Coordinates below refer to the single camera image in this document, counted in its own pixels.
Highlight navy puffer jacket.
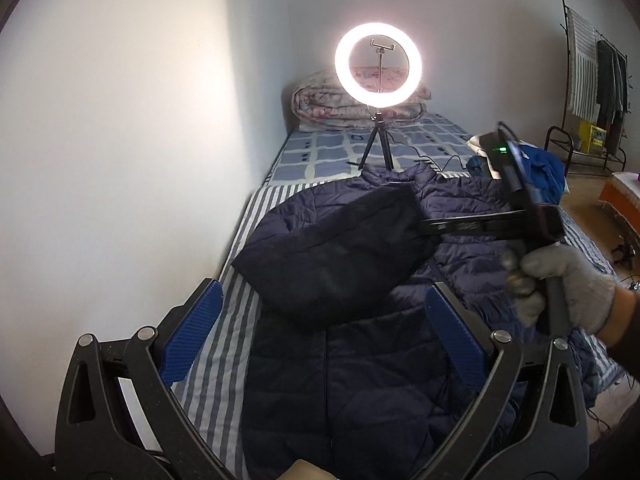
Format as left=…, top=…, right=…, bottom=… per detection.
left=233, top=165, right=588, bottom=479

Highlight black clothes rack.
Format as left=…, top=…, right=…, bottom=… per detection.
left=544, top=0, right=631, bottom=176

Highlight dark hanging clothes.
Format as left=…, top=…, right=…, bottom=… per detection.
left=597, top=40, right=628, bottom=143

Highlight right gloved hand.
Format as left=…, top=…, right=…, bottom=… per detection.
left=502, top=244, right=617, bottom=335

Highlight blue folded work jacket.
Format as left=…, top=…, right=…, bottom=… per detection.
left=466, top=136, right=568, bottom=205

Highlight orange covered low table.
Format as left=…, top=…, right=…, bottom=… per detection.
left=599, top=171, right=640, bottom=237

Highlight small black tripod gadget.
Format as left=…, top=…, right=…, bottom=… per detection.
left=611, top=240, right=637, bottom=269

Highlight striped blue white bedspread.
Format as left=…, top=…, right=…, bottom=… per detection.
left=175, top=178, right=624, bottom=479

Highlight yellow box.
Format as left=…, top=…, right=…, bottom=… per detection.
left=578, top=120, right=606, bottom=155

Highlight striped hanging towel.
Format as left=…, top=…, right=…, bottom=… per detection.
left=566, top=8, right=600, bottom=122

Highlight blue checkered bed sheet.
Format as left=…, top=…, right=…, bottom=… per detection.
left=265, top=114, right=474, bottom=185

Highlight folded floral quilt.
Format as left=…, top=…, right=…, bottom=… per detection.
left=291, top=68, right=432, bottom=129

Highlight ring light on tripod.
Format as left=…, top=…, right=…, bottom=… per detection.
left=334, top=22, right=423, bottom=171

